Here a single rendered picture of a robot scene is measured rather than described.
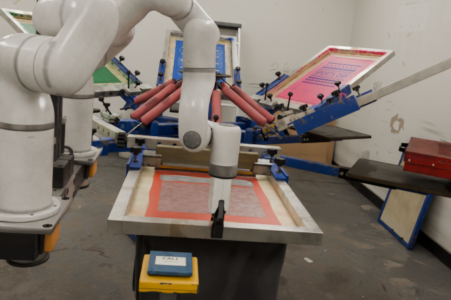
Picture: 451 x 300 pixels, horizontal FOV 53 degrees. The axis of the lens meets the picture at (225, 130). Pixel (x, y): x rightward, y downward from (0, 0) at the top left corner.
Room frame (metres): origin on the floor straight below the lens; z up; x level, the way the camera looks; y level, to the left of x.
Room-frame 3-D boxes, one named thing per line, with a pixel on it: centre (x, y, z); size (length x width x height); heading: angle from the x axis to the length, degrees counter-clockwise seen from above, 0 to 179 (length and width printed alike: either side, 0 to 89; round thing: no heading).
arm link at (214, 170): (1.18, 0.00, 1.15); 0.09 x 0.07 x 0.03; 6
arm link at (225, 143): (1.19, 0.03, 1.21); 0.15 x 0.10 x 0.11; 84
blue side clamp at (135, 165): (1.76, 0.34, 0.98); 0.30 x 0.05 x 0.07; 6
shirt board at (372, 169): (2.33, -0.47, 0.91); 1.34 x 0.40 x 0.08; 66
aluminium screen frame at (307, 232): (1.55, 0.04, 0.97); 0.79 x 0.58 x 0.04; 6
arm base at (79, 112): (1.22, 0.43, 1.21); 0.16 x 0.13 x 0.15; 98
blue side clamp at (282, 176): (1.82, -0.22, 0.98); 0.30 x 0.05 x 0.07; 6
